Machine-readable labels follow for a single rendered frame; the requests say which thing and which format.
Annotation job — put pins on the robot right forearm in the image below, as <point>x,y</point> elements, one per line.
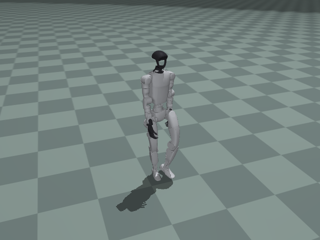
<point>147,111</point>

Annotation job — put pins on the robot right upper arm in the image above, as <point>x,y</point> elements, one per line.
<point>145,82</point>

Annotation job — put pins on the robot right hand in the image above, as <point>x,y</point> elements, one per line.
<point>150,129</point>

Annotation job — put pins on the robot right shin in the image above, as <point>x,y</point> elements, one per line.
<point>154,159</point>

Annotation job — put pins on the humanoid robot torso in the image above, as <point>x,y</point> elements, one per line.
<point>159,91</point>

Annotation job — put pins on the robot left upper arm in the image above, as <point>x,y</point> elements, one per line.
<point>172,77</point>

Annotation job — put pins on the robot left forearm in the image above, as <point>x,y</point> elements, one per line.
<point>169,103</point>

